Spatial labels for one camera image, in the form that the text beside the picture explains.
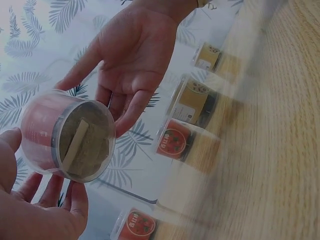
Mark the clear jar with red label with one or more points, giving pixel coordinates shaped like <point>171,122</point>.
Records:
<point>41,130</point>
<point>175,140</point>
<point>137,225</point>

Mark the person's left hand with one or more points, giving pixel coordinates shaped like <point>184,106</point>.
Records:
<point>37,220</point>

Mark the brown dried block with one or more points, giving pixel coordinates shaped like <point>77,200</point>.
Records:
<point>95,140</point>

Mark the clear jar with yellow label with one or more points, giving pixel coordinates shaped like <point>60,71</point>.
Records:
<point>190,102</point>
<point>207,56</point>

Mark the person's right hand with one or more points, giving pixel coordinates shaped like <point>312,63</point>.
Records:
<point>135,50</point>

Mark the beige flat stick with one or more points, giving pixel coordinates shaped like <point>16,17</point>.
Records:
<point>75,146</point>

